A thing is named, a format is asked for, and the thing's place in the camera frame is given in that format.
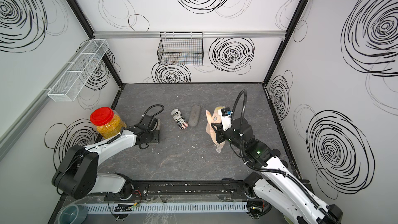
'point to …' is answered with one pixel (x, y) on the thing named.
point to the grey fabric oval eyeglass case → (194, 115)
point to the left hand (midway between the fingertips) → (154, 137)
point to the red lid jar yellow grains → (108, 123)
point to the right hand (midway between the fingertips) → (213, 125)
